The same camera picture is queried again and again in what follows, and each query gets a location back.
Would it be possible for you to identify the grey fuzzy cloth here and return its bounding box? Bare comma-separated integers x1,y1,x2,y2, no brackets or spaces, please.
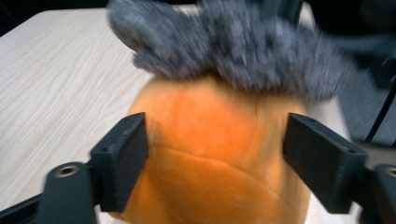
106,0,359,101

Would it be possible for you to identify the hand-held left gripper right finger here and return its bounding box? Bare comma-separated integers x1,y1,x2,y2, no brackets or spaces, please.
282,112,368,215

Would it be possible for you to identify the orange plush toy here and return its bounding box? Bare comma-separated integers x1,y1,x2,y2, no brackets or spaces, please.
108,76,312,224

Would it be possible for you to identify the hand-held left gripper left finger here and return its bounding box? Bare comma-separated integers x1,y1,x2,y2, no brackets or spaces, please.
90,112,149,213

